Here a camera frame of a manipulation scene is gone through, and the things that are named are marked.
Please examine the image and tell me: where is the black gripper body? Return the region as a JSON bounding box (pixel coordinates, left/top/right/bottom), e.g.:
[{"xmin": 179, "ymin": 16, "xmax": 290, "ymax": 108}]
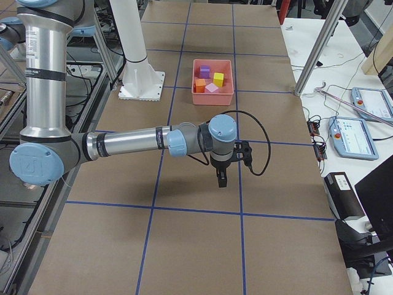
[{"xmin": 211, "ymin": 159, "xmax": 234, "ymax": 170}]

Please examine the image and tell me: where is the pink foam block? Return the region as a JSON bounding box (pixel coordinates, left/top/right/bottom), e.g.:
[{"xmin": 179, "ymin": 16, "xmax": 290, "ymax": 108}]
[{"xmin": 204, "ymin": 83, "xmax": 220, "ymax": 93}]

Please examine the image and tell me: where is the orange foam block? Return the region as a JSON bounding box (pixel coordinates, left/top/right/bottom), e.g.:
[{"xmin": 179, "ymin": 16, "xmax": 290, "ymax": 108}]
[{"xmin": 194, "ymin": 79, "xmax": 206, "ymax": 93}]

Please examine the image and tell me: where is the yellow foam block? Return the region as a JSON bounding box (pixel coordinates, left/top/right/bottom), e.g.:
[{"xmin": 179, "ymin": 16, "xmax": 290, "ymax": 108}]
[{"xmin": 213, "ymin": 72, "xmax": 225, "ymax": 87}]

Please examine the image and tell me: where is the purple foam block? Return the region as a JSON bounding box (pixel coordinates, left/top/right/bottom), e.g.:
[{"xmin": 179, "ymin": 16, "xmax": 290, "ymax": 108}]
[{"xmin": 199, "ymin": 65, "xmax": 211, "ymax": 79}]

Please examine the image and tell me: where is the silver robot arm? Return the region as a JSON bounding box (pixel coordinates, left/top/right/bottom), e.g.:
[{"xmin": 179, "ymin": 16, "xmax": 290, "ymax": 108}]
[{"xmin": 9, "ymin": 1, "xmax": 236, "ymax": 187}]

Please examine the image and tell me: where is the pink plastic bin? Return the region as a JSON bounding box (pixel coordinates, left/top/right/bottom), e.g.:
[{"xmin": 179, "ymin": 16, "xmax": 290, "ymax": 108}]
[{"xmin": 192, "ymin": 59, "xmax": 234, "ymax": 106}]

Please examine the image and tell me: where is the black box with label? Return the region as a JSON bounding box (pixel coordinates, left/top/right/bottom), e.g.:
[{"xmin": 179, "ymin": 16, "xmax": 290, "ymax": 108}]
[{"xmin": 324, "ymin": 172, "xmax": 365, "ymax": 221}]

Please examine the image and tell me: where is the near teach pendant tablet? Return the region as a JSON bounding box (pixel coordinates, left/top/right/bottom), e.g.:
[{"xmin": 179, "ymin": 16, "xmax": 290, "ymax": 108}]
[{"xmin": 329, "ymin": 116, "xmax": 379, "ymax": 160}]

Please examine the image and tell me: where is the teach pendant tablet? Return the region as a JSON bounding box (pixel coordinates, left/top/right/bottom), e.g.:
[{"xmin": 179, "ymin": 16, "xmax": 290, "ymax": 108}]
[
  {"xmin": 329, "ymin": 116, "xmax": 379, "ymax": 160},
  {"xmin": 351, "ymin": 87, "xmax": 392, "ymax": 122}
]

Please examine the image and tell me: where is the black monitor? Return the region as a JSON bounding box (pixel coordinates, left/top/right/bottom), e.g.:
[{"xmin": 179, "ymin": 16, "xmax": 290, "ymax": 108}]
[{"xmin": 355, "ymin": 156, "xmax": 392, "ymax": 239}]

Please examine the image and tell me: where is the black monitor stand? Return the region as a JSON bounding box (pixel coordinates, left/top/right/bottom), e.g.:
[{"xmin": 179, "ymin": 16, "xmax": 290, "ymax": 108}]
[{"xmin": 335, "ymin": 220, "xmax": 392, "ymax": 278}]

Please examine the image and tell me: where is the far teach pendant tablet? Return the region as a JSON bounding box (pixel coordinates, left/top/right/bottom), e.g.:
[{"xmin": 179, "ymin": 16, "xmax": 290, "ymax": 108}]
[{"xmin": 351, "ymin": 87, "xmax": 392, "ymax": 122}]

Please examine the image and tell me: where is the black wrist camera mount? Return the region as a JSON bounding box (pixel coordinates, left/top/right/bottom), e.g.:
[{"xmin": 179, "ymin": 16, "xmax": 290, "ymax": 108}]
[{"xmin": 233, "ymin": 141, "xmax": 252, "ymax": 169}]

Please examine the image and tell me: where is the white pedestal column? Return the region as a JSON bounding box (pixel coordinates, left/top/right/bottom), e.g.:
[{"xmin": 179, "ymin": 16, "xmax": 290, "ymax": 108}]
[{"xmin": 110, "ymin": 0, "xmax": 165, "ymax": 101}]

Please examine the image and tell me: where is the aluminium frame post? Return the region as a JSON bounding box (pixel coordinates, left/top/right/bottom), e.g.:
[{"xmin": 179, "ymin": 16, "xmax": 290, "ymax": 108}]
[{"xmin": 294, "ymin": 0, "xmax": 348, "ymax": 96}]

